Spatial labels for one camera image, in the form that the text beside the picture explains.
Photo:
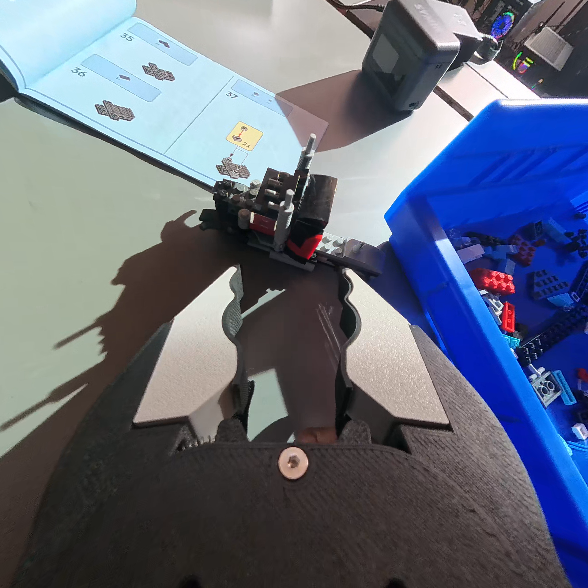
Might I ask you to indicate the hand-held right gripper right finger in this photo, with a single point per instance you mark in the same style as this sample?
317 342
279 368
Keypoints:
390 367

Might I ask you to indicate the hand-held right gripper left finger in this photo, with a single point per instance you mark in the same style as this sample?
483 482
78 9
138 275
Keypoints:
197 367

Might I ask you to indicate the toy brick truck model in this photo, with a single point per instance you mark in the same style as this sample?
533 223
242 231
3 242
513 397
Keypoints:
275 206

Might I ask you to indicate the blue plastic bin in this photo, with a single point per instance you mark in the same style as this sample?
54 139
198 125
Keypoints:
482 151

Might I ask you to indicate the pile of mixed toy bricks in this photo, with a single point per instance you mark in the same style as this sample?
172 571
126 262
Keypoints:
494 280

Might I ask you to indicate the light blue instruction booklet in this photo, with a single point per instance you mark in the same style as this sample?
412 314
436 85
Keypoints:
138 92

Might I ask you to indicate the dark grey cube device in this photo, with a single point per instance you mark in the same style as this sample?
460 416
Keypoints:
413 55

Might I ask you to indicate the black plug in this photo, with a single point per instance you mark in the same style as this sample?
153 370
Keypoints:
487 46

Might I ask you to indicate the grey flat box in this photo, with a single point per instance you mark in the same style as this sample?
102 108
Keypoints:
466 23

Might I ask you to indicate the pale ribbed box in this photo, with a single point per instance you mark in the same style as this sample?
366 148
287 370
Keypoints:
549 46

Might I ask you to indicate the computer case with coloured fans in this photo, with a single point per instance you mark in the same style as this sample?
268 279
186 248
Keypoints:
500 23

